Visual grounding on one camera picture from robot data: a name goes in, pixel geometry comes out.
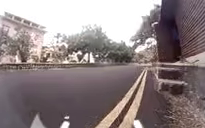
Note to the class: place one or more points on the row of trees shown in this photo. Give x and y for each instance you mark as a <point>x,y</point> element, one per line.
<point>96,45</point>

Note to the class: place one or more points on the dark asphalt road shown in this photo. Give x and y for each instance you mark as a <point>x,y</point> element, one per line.
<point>73,90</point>

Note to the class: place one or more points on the pale concrete kerb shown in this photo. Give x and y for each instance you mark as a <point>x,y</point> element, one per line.
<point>124,111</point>

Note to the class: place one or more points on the tree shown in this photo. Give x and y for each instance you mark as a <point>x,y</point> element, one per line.
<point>146,30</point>

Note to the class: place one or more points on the robot's own part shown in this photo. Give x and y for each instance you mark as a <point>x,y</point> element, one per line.
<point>65,124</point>
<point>137,124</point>

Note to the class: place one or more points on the stone steps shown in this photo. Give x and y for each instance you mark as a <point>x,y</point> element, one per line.
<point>171,85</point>

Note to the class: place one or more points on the pale building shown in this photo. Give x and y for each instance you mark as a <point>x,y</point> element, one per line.
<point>23,28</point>

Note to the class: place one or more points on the brown dirt strip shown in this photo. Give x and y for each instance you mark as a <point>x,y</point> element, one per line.
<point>183,113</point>

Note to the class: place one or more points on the dark red building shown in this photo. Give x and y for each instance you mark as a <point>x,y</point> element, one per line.
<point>193,26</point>

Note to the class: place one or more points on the low stone roadside wall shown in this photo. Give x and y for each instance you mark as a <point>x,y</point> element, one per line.
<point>30,66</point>

